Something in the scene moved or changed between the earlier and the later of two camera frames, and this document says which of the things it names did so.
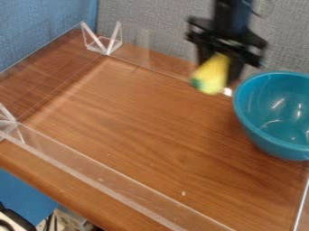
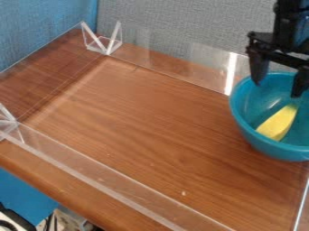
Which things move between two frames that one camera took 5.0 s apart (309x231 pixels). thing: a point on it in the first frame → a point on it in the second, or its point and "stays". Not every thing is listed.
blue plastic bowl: (271, 105) stays
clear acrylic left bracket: (10, 125) stays
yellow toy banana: (211, 77) → (276, 127)
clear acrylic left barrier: (33, 78) stays
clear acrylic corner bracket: (100, 43) stays
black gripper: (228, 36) → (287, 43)
